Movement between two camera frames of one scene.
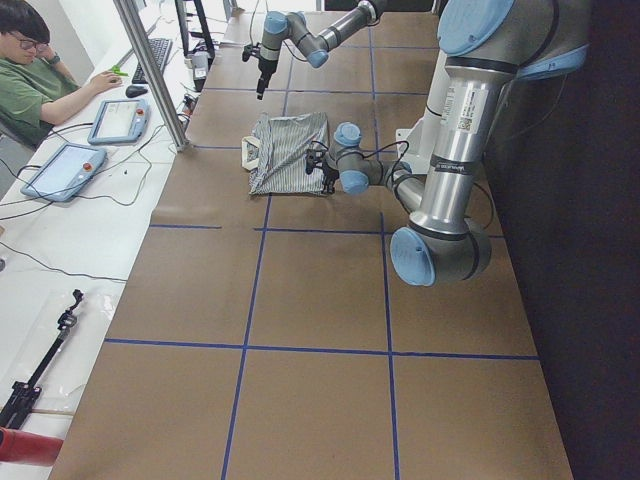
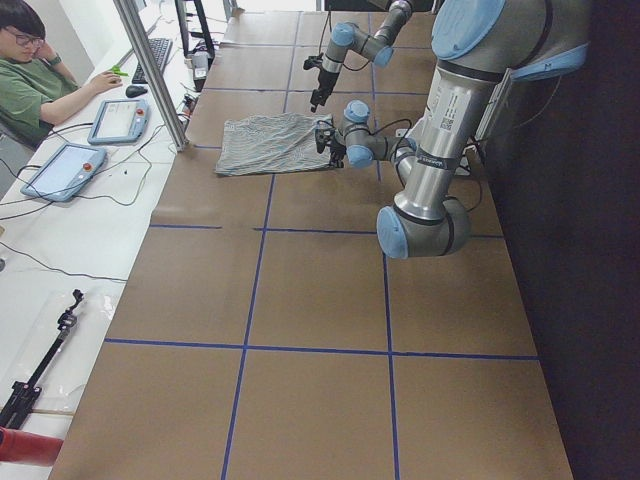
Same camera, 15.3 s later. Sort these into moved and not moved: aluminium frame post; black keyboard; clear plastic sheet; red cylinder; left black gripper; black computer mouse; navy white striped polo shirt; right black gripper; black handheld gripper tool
Moved: left black gripper; right black gripper; navy white striped polo shirt
Not moved: black handheld gripper tool; red cylinder; aluminium frame post; black keyboard; clear plastic sheet; black computer mouse
